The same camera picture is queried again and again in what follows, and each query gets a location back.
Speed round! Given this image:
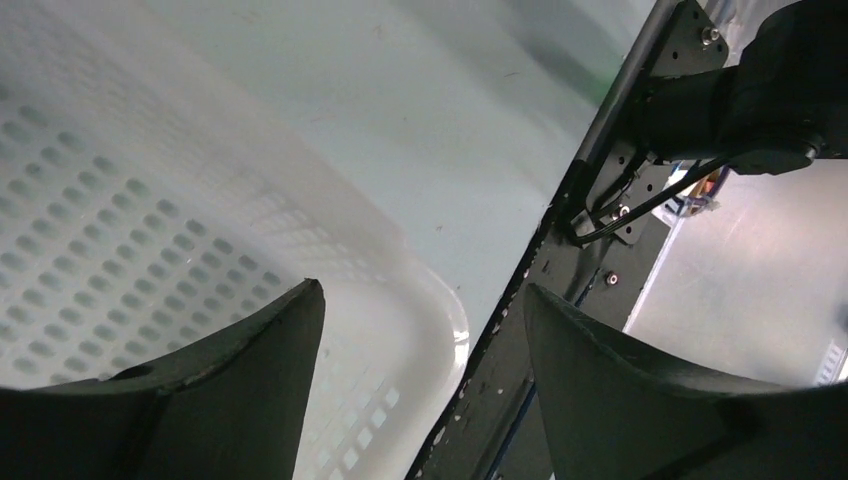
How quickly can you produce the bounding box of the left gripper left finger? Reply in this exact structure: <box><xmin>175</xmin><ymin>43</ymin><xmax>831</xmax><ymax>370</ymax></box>
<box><xmin>1</xmin><ymin>279</ymin><xmax>326</xmax><ymax>479</ymax></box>

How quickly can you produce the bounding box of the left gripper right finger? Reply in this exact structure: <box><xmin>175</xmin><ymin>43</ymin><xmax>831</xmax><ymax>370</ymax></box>
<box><xmin>523</xmin><ymin>284</ymin><xmax>847</xmax><ymax>479</ymax></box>

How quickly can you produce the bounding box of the white perforated plastic basket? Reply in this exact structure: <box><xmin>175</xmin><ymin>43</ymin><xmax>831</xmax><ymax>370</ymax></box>
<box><xmin>1</xmin><ymin>38</ymin><xmax>468</xmax><ymax>479</ymax></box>

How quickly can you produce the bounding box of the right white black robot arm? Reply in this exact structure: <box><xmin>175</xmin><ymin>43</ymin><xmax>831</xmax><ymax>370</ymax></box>
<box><xmin>631</xmin><ymin>1</ymin><xmax>847</xmax><ymax>175</ymax></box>

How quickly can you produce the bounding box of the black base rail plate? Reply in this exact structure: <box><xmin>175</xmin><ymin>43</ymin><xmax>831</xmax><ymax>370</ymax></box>
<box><xmin>407</xmin><ymin>1</ymin><xmax>711</xmax><ymax>479</ymax></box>

